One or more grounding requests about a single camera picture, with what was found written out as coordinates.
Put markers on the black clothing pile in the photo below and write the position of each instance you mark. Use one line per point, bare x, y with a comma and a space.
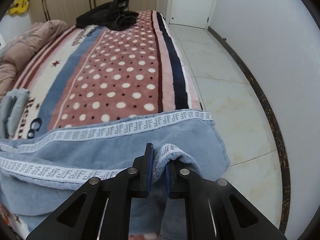
112, 15

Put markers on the striped polka dot blanket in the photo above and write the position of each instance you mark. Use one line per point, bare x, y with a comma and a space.
94, 75

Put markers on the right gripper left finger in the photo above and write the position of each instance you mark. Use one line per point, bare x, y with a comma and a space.
100, 209

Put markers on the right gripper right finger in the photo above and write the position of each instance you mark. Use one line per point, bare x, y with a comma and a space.
216, 209

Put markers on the pink striped duvet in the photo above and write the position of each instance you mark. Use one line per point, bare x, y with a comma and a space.
18, 53

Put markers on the yellow ukulele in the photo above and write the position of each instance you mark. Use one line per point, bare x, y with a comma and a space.
18, 7

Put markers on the white door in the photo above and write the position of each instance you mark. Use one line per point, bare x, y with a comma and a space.
191, 13

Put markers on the light blue denim pants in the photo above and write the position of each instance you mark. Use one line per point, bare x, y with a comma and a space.
37, 175

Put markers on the folded grey blue garment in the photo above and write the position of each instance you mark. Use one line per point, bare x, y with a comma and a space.
12, 107

